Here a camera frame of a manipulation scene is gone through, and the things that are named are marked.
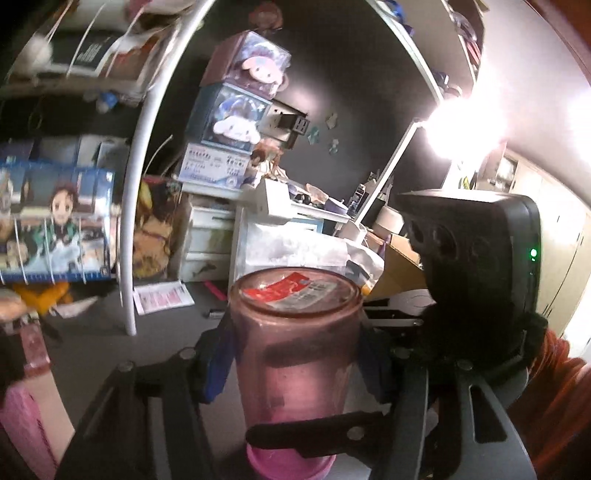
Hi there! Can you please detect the blue anime figure box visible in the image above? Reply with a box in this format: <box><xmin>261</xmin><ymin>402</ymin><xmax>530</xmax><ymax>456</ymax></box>
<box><xmin>1</xmin><ymin>160</ymin><xmax>115</xmax><ymax>284</ymax></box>

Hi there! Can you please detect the cardboard box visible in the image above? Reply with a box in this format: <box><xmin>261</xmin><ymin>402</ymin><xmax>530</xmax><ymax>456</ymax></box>
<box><xmin>366</xmin><ymin>235</ymin><xmax>427</xmax><ymax>301</ymax></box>

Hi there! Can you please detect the black stapler tool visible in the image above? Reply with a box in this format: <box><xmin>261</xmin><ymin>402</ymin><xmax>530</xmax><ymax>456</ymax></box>
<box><xmin>204</xmin><ymin>309</ymin><xmax>225</xmax><ymax>320</ymax></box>

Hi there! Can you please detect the white desk lamp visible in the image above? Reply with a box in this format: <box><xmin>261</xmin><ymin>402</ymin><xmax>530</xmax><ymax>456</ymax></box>
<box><xmin>335</xmin><ymin>94</ymin><xmax>510</xmax><ymax>244</ymax></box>

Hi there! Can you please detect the pink transparent plastic cup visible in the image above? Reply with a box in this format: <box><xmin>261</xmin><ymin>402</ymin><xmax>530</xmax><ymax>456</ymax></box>
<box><xmin>227</xmin><ymin>267</ymin><xmax>366</xmax><ymax>480</ymax></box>

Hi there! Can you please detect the blue Cinnamoroll box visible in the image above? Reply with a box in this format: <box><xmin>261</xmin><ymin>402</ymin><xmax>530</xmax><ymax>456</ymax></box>
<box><xmin>184</xmin><ymin>83</ymin><xmax>271</xmax><ymax>155</ymax></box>

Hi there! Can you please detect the white pink printed paper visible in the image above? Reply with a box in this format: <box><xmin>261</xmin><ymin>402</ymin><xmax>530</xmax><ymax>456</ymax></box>
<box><xmin>133</xmin><ymin>281</ymin><xmax>194</xmax><ymax>316</ymax></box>

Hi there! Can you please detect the white small drawer cabinet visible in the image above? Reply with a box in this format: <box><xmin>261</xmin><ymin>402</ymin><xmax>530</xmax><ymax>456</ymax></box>
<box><xmin>169</xmin><ymin>204</ymin><xmax>235</xmax><ymax>283</ymax></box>

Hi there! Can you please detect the white wire rack shelf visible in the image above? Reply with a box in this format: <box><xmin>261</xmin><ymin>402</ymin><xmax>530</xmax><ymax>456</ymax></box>
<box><xmin>1</xmin><ymin>1</ymin><xmax>211</xmax><ymax>335</ymax></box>

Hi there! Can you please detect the pink My Melody box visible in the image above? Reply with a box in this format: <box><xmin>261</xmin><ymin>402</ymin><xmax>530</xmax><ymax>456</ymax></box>
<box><xmin>199</xmin><ymin>30</ymin><xmax>291</xmax><ymax>100</ymax></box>

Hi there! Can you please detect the clear plastic bag stack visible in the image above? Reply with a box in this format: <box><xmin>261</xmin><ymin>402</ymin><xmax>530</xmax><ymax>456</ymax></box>
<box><xmin>230</xmin><ymin>223</ymin><xmax>385</xmax><ymax>286</ymax></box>

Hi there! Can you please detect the white label box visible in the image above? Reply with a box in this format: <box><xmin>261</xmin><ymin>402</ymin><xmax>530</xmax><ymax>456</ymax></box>
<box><xmin>177</xmin><ymin>143</ymin><xmax>249</xmax><ymax>189</ymax></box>

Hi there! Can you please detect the brown anime art bag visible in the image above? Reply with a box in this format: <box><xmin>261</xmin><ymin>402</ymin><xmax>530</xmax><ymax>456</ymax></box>
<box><xmin>132</xmin><ymin>175</ymin><xmax>181</xmax><ymax>280</ymax></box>

